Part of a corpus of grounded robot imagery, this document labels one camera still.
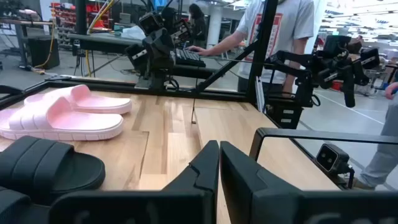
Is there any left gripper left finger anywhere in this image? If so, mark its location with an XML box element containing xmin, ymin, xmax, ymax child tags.
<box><xmin>49</xmin><ymin>139</ymin><xmax>220</xmax><ymax>224</ymax></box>

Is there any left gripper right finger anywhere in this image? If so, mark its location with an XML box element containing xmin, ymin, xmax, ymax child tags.
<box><xmin>220</xmin><ymin>141</ymin><xmax>398</xmax><ymax>224</ymax></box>

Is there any pink slide sandal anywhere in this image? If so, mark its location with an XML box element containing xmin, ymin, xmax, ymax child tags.
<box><xmin>0</xmin><ymin>95</ymin><xmax>124</xmax><ymax>142</ymax></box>
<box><xmin>24</xmin><ymin>84</ymin><xmax>133</xmax><ymax>115</ymax></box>

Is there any black slide sandal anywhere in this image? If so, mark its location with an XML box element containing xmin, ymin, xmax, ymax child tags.
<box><xmin>0</xmin><ymin>185</ymin><xmax>52</xmax><ymax>224</ymax></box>
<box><xmin>0</xmin><ymin>135</ymin><xmax>106</xmax><ymax>207</ymax></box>

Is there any black keyboard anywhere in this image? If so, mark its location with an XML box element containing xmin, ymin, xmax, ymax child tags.
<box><xmin>172</xmin><ymin>48</ymin><xmax>207</xmax><ymax>68</ymax></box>

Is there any white plastic bag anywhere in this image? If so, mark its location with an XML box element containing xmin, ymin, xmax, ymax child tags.
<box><xmin>120</xmin><ymin>25</ymin><xmax>147</xmax><ymax>41</ymax></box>

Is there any dark grey desk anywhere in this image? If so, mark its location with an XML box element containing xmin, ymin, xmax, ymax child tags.
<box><xmin>170</xmin><ymin>63</ymin><xmax>219</xmax><ymax>80</ymax></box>
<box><xmin>67</xmin><ymin>32</ymin><xmax>147</xmax><ymax>54</ymax></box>

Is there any white pillar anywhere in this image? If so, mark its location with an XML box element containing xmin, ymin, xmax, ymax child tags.
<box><xmin>206</xmin><ymin>5</ymin><xmax>223</xmax><ymax>48</ymax></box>

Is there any red storage shelving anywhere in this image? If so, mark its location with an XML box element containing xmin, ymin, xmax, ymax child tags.
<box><xmin>49</xmin><ymin>2</ymin><xmax>111</xmax><ymax>32</ymax></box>

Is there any black box case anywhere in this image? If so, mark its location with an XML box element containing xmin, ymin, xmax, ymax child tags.
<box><xmin>27</xmin><ymin>37</ymin><xmax>61</xmax><ymax>70</ymax></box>

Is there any wooden workbench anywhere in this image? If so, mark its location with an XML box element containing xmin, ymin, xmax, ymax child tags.
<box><xmin>0</xmin><ymin>17</ymin><xmax>54</xmax><ymax>68</ymax></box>

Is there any yellow cable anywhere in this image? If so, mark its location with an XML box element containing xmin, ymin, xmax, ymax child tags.
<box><xmin>84</xmin><ymin>0</ymin><xmax>116</xmax><ymax>78</ymax></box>

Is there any small black stereo camera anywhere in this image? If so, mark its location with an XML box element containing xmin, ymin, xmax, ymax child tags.
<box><xmin>315</xmin><ymin>142</ymin><xmax>356</xmax><ymax>189</ymax></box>

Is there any black aluminium table frame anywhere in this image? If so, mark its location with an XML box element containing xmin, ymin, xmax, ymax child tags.
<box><xmin>0</xmin><ymin>0</ymin><xmax>346</xmax><ymax>190</ymax></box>

